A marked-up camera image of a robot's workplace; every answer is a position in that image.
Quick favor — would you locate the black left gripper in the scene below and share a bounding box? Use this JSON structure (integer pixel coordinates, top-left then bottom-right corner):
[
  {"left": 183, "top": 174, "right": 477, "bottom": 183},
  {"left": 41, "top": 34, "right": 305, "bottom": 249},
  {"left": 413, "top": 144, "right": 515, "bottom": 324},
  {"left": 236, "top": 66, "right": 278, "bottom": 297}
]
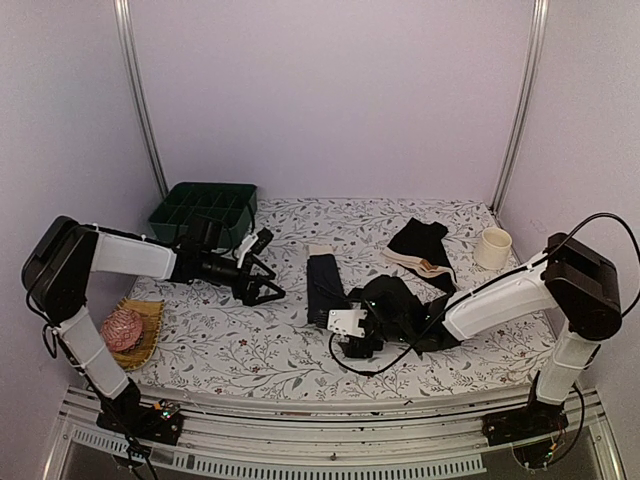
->
[{"left": 200, "top": 251, "right": 286, "bottom": 306}]

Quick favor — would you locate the navy blue underwear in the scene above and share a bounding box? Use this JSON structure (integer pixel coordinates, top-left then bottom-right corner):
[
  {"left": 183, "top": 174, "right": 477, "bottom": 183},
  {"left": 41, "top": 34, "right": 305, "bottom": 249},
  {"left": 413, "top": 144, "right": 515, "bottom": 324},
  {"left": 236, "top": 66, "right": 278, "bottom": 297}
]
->
[{"left": 306, "top": 245, "right": 351, "bottom": 329}]

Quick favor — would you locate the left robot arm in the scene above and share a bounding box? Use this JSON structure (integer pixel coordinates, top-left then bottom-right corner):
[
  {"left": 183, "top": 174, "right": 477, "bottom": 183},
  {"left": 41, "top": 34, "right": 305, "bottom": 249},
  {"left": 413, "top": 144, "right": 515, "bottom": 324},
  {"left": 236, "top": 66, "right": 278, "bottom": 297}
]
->
[{"left": 21, "top": 215, "right": 285, "bottom": 434}]

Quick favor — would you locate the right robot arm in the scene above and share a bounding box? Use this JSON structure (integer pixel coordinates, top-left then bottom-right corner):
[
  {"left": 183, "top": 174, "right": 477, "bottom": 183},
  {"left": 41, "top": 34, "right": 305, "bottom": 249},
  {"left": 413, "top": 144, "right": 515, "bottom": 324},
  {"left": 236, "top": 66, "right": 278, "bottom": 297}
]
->
[{"left": 327, "top": 233, "right": 623, "bottom": 436}]

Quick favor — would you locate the dark green divided tray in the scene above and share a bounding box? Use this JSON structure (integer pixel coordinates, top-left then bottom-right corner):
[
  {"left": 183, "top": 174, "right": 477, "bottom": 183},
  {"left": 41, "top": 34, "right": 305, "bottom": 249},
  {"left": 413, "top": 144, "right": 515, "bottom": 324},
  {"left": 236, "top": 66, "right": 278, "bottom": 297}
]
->
[{"left": 148, "top": 182, "right": 258, "bottom": 248}]

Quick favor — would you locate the floral patterned table mat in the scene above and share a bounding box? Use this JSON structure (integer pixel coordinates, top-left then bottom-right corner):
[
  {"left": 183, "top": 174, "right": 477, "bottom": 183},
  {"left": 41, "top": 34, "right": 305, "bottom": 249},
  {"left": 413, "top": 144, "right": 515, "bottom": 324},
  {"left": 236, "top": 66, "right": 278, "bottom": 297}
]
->
[{"left": 130, "top": 199, "right": 555, "bottom": 402}]

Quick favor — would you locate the woven bamboo mat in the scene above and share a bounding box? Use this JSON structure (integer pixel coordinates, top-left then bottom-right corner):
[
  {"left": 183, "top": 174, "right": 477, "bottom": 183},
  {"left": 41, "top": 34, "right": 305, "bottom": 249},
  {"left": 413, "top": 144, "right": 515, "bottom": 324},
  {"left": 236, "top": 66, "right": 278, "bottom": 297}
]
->
[{"left": 100, "top": 298, "right": 164, "bottom": 372}]

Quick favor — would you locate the cream plastic cup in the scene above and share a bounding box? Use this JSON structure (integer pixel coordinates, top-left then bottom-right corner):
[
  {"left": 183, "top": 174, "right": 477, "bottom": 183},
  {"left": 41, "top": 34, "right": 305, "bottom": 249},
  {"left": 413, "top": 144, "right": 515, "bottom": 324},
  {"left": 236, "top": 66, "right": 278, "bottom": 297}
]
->
[{"left": 473, "top": 227, "right": 512, "bottom": 271}]

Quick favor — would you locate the red patterned bowl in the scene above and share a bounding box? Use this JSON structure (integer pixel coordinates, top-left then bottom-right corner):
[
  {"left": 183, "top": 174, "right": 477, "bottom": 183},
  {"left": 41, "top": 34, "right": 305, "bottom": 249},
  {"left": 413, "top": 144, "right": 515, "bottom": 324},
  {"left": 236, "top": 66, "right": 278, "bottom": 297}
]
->
[{"left": 100, "top": 309, "right": 143, "bottom": 353}]

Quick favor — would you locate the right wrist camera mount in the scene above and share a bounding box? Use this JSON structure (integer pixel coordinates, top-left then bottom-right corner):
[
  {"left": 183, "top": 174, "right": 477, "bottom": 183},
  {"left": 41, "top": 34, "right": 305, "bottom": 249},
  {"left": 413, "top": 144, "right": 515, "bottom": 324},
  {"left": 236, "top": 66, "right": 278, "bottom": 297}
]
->
[{"left": 326, "top": 309, "right": 367, "bottom": 338}]

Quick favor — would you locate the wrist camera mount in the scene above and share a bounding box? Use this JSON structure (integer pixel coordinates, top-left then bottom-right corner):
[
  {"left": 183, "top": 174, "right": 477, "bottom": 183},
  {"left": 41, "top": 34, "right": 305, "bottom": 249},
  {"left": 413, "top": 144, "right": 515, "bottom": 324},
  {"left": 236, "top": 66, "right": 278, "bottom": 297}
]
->
[
  {"left": 326, "top": 309, "right": 367, "bottom": 338},
  {"left": 233, "top": 228, "right": 273, "bottom": 267}
]

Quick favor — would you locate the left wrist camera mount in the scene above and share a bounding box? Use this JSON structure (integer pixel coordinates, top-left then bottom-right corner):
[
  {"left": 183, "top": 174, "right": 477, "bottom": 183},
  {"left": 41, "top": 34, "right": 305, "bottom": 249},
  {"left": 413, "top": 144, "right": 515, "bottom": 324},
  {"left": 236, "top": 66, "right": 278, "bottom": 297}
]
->
[{"left": 233, "top": 228, "right": 273, "bottom": 267}]

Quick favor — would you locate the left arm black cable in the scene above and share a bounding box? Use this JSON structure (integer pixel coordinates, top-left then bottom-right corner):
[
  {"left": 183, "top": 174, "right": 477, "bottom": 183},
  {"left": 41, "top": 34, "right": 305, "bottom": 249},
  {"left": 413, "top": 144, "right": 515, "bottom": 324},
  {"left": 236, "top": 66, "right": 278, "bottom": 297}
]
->
[{"left": 169, "top": 212, "right": 236, "bottom": 266}]

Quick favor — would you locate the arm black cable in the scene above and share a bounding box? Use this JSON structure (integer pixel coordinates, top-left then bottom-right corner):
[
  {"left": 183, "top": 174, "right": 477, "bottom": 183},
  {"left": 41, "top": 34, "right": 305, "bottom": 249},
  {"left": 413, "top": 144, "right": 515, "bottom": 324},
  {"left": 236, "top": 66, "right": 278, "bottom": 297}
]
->
[
  {"left": 169, "top": 212, "right": 236, "bottom": 266},
  {"left": 327, "top": 212, "right": 636, "bottom": 377}
]

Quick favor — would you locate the front aluminium rail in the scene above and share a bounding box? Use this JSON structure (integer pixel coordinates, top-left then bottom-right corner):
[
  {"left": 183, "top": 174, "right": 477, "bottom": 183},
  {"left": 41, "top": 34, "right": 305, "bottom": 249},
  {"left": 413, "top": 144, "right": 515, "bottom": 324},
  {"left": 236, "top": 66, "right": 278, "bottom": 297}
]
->
[{"left": 43, "top": 386, "right": 629, "bottom": 479}]

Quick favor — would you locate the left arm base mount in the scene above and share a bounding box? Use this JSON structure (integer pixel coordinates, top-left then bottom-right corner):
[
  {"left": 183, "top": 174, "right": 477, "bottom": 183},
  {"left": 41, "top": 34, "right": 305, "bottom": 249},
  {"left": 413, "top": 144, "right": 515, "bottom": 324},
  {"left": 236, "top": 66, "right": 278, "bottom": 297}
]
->
[{"left": 96, "top": 400, "right": 184, "bottom": 446}]

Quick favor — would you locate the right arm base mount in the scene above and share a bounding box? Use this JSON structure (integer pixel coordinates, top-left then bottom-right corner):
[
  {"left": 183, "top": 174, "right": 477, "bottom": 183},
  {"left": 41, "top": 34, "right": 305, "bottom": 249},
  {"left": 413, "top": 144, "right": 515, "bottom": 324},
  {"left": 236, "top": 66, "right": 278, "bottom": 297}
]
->
[{"left": 481, "top": 405, "right": 568, "bottom": 446}]

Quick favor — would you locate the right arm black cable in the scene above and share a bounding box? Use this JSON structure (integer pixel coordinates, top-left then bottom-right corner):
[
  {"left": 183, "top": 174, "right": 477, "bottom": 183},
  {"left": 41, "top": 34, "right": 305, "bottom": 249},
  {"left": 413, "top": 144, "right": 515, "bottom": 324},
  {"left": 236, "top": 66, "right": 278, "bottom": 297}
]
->
[{"left": 327, "top": 212, "right": 636, "bottom": 377}]

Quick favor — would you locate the left aluminium frame post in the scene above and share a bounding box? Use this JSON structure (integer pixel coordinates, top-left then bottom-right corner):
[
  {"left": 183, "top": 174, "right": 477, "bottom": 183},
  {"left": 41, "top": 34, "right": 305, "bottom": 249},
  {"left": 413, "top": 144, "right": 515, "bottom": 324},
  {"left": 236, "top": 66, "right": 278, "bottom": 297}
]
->
[{"left": 113, "top": 0, "right": 169, "bottom": 198}]

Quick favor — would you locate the aluminium frame post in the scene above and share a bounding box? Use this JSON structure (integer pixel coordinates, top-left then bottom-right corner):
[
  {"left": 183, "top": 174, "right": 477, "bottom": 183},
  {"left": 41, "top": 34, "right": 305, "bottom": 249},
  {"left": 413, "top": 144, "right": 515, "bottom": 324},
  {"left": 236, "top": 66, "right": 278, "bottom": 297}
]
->
[
  {"left": 490, "top": 0, "right": 550, "bottom": 217},
  {"left": 113, "top": 0, "right": 169, "bottom": 198}
]

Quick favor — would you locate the right aluminium frame post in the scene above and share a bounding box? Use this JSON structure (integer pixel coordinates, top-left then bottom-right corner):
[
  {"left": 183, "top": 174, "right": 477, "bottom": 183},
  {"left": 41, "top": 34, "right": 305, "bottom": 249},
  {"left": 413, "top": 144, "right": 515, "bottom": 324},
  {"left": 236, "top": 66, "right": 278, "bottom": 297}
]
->
[{"left": 490, "top": 0, "right": 550, "bottom": 217}]

